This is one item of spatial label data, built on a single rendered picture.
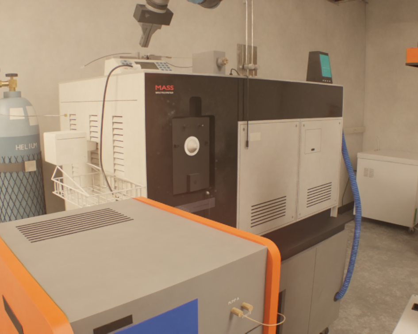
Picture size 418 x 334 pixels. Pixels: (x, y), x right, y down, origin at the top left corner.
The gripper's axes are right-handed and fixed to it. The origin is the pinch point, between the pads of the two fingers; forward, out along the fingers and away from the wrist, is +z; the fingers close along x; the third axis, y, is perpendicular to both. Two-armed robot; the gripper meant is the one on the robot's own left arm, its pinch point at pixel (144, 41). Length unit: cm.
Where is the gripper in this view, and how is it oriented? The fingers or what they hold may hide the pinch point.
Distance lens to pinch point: 143.8
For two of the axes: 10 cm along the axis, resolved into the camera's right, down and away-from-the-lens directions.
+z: -3.6, 7.1, 6.0
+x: 7.9, -1.1, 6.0
